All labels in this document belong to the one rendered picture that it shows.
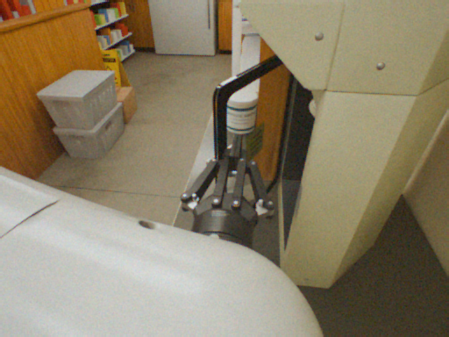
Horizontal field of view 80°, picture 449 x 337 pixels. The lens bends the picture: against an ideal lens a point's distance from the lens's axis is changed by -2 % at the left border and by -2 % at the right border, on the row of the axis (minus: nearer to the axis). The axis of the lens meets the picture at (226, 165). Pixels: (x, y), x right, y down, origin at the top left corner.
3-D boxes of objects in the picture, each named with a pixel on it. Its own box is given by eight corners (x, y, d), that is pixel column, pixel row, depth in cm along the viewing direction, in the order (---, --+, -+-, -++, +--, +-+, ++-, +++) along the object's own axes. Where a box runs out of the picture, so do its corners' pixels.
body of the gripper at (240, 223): (259, 237, 28) (260, 179, 35) (178, 229, 29) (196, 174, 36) (253, 276, 33) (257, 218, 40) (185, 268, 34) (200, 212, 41)
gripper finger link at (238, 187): (228, 205, 34) (239, 206, 34) (238, 154, 43) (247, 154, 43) (228, 225, 37) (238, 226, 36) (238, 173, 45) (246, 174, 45)
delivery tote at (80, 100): (123, 102, 281) (116, 70, 261) (94, 132, 234) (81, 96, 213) (86, 100, 285) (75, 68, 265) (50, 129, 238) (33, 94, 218)
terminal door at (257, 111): (277, 180, 85) (298, 44, 60) (219, 250, 65) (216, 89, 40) (275, 179, 85) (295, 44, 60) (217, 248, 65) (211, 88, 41)
